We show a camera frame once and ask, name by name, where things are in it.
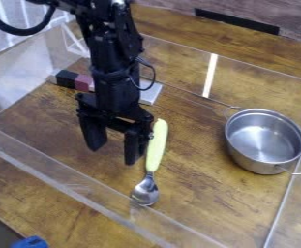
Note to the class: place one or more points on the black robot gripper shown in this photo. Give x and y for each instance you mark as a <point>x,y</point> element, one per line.
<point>113,101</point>

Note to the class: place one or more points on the clear acrylic triangle stand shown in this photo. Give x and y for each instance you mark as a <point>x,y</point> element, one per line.
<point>75,45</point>

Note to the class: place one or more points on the silver metal pot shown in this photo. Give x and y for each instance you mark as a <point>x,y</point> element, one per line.
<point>264,141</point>

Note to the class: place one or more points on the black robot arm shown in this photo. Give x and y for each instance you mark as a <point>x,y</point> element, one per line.
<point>111,35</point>

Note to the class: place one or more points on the yellow handled metal spoon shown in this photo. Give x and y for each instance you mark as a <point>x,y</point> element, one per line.
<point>145,193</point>

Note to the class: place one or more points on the grey block with coloured end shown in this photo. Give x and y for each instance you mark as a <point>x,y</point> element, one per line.
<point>72,80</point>

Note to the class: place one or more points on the black wall strip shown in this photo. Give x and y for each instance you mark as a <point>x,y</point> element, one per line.
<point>237,21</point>

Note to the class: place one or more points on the blue object at corner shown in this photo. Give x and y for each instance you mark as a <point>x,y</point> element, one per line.
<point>31,242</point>

